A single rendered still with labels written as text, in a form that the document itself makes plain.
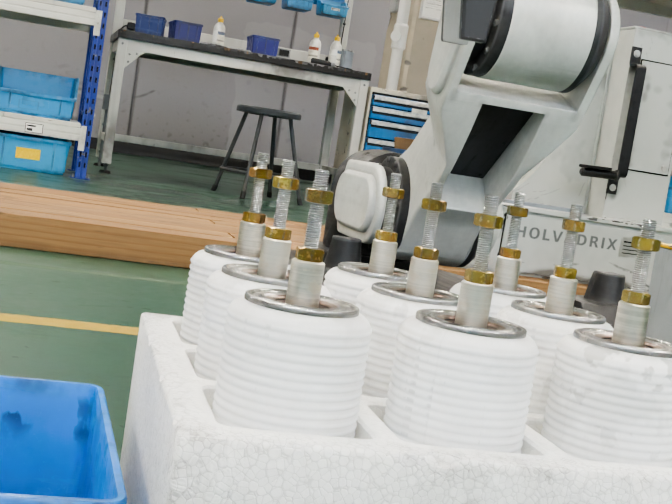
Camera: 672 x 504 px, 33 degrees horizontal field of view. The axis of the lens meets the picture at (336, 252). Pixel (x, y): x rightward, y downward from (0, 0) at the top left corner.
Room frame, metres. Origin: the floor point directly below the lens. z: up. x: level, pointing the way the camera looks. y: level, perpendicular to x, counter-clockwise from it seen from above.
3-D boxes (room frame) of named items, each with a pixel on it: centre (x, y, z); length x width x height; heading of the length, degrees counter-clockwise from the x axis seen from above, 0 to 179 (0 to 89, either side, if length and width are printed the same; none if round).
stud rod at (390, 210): (0.98, -0.04, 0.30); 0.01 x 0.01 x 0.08
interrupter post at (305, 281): (0.73, 0.02, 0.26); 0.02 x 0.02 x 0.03
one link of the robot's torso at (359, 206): (1.65, -0.11, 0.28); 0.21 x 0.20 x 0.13; 16
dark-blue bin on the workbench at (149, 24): (6.25, 1.20, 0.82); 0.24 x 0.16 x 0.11; 7
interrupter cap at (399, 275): (0.98, -0.04, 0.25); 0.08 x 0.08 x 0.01
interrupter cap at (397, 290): (0.87, -0.07, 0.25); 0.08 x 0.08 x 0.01
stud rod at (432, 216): (0.87, -0.07, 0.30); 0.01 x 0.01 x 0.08
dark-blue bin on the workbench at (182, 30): (6.31, 1.02, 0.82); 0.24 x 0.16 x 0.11; 19
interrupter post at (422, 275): (0.87, -0.07, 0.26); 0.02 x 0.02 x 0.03
